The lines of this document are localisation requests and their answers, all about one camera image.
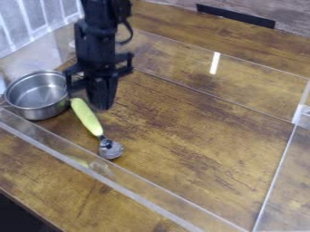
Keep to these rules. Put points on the small steel pot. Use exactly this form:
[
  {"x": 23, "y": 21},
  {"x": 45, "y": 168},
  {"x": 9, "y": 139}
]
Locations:
[{"x": 38, "y": 95}]

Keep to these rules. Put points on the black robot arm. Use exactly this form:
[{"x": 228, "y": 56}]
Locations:
[{"x": 106, "y": 14}]

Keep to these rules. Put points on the black bar on table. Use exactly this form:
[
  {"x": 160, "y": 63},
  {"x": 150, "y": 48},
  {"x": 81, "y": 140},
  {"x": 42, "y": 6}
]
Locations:
[{"x": 247, "y": 18}]

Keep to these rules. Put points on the clear acrylic enclosure wall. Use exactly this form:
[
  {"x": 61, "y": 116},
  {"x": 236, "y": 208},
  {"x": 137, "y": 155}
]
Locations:
[{"x": 206, "y": 122}]

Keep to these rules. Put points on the green handled metal spoon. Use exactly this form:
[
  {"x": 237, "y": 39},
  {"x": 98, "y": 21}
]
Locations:
[{"x": 110, "y": 148}]

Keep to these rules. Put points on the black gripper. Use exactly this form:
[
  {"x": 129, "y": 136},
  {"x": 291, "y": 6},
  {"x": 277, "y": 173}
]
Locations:
[{"x": 97, "y": 58}]

